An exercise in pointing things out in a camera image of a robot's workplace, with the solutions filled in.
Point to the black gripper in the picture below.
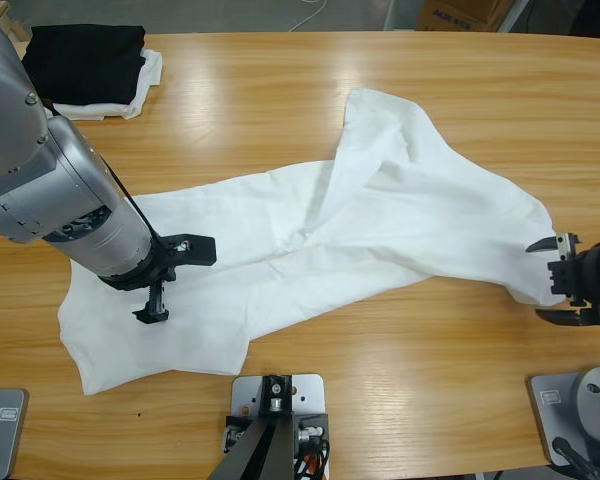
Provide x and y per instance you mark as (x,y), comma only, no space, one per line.
(140,277)
(595,275)

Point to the white t-shirt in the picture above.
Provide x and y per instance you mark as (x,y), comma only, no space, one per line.
(330,235)

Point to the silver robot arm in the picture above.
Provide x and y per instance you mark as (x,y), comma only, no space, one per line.
(40,165)

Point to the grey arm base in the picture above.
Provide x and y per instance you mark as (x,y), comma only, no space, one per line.
(550,415)
(5,435)

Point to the black clamp block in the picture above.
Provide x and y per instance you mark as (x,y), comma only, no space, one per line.
(312,430)
(237,432)

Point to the white mounting block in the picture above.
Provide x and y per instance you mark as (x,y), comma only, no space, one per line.
(310,395)

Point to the folded white garment stack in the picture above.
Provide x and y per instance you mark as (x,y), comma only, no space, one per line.
(140,95)

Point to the folded black garment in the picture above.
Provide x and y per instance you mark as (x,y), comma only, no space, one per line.
(90,65)

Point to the white metal leg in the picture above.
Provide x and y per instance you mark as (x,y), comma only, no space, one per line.
(512,15)

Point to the cardboard box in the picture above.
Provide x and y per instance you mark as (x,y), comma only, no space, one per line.
(460,15)

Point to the grey metal leg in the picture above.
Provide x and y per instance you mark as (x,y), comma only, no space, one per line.
(389,15)

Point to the wooden pallet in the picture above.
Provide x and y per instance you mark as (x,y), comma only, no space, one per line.
(2,7)

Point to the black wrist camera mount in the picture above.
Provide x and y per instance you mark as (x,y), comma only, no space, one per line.
(200,247)

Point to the dark camera post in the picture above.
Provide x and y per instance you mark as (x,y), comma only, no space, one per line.
(275,450)

